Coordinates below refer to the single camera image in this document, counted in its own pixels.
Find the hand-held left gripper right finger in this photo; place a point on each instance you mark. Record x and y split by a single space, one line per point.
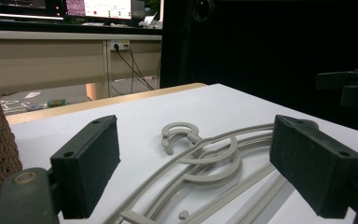
315 168

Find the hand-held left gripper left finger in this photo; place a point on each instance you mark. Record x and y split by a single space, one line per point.
87 165

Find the grey plastic clothes hanger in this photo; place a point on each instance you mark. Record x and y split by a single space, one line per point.
180 126
220 178

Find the green box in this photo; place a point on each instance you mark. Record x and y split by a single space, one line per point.
56 103

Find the white table sheet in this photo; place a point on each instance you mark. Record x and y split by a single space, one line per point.
155 109

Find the beige desk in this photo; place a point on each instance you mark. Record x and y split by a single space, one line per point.
43 62

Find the white papers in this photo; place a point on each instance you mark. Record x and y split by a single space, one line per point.
149 21

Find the computer monitor with bright screen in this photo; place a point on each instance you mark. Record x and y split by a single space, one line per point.
105 8

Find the computer monitor with dark screen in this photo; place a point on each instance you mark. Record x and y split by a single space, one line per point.
15 7

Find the white wall power outlet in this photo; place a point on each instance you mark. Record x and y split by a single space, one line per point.
119 45

